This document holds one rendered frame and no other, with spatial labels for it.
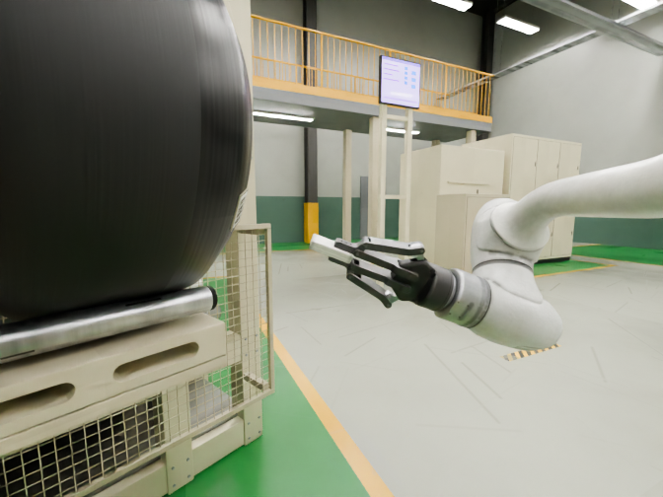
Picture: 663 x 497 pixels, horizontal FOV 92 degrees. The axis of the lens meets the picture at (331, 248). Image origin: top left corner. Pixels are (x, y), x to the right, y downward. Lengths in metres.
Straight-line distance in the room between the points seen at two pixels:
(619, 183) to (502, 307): 0.24
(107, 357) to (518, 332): 0.60
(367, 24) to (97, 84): 12.15
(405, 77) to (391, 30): 8.33
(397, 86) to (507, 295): 4.06
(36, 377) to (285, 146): 9.73
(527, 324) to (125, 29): 0.64
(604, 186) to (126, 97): 0.51
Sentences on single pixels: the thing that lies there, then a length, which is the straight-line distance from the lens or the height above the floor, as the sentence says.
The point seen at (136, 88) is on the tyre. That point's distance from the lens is 0.41.
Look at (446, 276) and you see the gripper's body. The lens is 0.55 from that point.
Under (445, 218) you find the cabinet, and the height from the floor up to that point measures 0.91.
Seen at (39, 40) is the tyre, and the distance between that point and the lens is 0.40.
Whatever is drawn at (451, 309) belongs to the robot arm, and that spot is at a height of 0.90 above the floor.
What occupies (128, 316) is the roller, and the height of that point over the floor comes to 0.91.
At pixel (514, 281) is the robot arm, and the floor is 0.94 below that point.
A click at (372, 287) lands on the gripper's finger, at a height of 0.93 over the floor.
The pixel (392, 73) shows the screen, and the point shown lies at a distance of 4.52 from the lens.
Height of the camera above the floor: 1.06
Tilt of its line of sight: 7 degrees down
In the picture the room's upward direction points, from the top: straight up
